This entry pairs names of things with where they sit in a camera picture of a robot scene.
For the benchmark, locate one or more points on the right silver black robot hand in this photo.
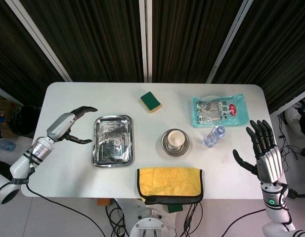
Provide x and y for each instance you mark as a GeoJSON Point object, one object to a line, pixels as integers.
{"type": "Point", "coordinates": [269, 163]}

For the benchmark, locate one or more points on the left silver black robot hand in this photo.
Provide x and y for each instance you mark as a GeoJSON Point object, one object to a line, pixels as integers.
{"type": "Point", "coordinates": [59, 127]}

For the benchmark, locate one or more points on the clear plastic water bottle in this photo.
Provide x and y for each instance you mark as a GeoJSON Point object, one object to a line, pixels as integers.
{"type": "Point", "coordinates": [214, 137]}

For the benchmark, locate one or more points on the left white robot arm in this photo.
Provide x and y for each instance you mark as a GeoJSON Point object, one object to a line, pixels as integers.
{"type": "Point", "coordinates": [21, 164]}

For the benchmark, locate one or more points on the white paper cup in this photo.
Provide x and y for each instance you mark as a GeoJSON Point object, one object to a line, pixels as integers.
{"type": "Point", "coordinates": [175, 139]}

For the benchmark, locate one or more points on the rectangular stainless steel tray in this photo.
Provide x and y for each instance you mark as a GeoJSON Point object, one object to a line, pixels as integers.
{"type": "Point", "coordinates": [102, 138]}

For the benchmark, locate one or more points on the black stand foot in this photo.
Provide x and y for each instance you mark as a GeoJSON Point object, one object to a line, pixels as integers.
{"type": "Point", "coordinates": [301, 195]}

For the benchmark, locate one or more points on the white machine body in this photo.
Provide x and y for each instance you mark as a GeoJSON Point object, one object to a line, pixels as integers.
{"type": "Point", "coordinates": [293, 118]}

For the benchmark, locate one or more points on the teal packaged cleaning cloth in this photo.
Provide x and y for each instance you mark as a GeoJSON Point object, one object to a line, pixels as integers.
{"type": "Point", "coordinates": [237, 118]}

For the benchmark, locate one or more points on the brown cardboard box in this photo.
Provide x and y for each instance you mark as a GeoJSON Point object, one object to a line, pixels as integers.
{"type": "Point", "coordinates": [1, 105]}

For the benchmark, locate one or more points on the black pleated curtain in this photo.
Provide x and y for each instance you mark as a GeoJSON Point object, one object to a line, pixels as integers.
{"type": "Point", "coordinates": [11, 61]}
{"type": "Point", "coordinates": [273, 49]}
{"type": "Point", "coordinates": [187, 37]}
{"type": "Point", "coordinates": [93, 37]}

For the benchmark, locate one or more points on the small stainless steel bowl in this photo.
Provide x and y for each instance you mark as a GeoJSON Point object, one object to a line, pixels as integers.
{"type": "Point", "coordinates": [185, 149]}

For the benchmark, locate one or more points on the orange block under table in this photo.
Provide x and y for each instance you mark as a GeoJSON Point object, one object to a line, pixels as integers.
{"type": "Point", "coordinates": [102, 202]}

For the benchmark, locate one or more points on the green yellow sponge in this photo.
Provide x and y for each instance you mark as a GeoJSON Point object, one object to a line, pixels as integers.
{"type": "Point", "coordinates": [149, 100]}

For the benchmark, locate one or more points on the yellow black-edged microfiber towel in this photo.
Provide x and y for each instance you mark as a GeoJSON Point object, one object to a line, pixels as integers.
{"type": "Point", "coordinates": [167, 182]}

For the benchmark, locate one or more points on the green sponge pad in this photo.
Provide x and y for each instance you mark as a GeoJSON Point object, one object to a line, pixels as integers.
{"type": "Point", "coordinates": [174, 208]}

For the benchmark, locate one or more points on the white metal robot torso base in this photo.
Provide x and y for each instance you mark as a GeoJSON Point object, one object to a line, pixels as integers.
{"type": "Point", "coordinates": [149, 224]}

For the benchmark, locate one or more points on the white partition frame post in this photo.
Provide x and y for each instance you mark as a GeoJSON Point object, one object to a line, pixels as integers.
{"type": "Point", "coordinates": [290, 102]}
{"type": "Point", "coordinates": [227, 39]}
{"type": "Point", "coordinates": [38, 39]}
{"type": "Point", "coordinates": [145, 39]}
{"type": "Point", "coordinates": [4, 92]}

